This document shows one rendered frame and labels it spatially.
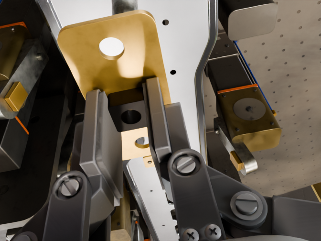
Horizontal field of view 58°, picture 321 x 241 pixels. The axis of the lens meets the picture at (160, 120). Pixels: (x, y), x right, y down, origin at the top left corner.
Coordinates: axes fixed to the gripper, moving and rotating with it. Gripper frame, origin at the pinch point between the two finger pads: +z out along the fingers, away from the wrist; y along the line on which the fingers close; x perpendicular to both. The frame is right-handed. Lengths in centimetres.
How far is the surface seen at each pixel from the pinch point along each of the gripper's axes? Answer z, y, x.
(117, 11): 24.1, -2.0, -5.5
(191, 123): 28.3, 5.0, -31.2
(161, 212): 28, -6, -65
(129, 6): 24.3, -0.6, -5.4
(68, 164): 19.1, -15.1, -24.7
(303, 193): 129, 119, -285
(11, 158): 16.4, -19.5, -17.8
